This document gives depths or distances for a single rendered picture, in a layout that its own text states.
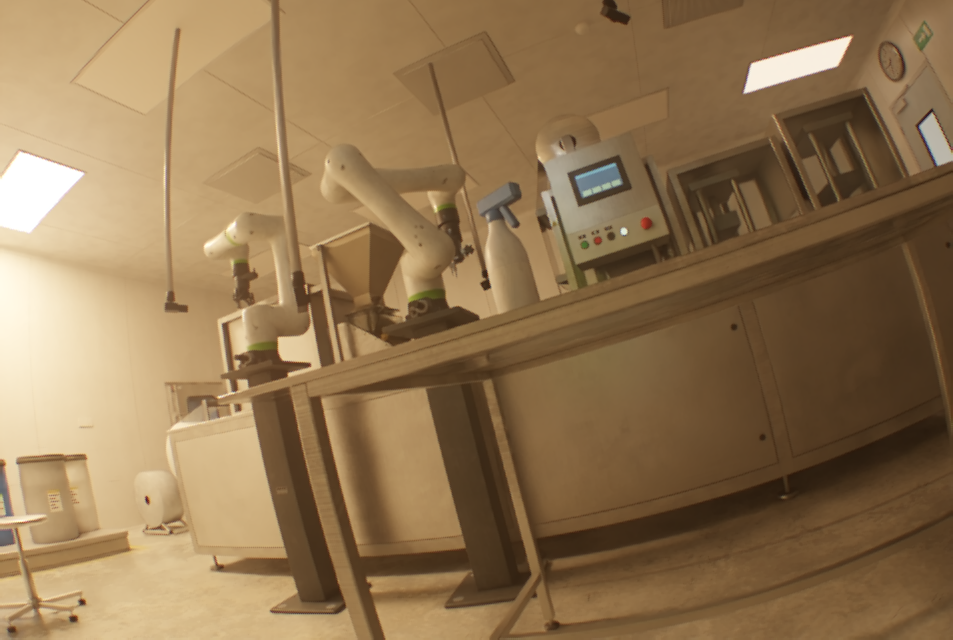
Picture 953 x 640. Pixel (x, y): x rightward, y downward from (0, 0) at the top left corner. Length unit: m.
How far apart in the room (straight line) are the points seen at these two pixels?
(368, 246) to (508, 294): 1.59
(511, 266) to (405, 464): 1.28
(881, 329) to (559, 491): 1.23
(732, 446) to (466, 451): 0.86
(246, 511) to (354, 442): 0.77
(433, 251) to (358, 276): 0.92
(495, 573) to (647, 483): 0.57
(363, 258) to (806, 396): 1.90
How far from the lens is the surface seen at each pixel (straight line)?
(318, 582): 1.96
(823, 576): 0.95
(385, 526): 2.06
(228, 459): 2.58
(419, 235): 1.51
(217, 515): 2.74
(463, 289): 6.22
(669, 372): 1.67
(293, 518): 1.92
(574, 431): 1.71
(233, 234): 2.16
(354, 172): 1.57
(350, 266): 2.38
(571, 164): 1.83
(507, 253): 0.79
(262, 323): 1.95
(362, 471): 2.05
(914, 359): 1.92
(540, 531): 1.82
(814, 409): 1.77
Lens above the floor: 0.62
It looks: 13 degrees up
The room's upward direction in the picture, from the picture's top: 14 degrees counter-clockwise
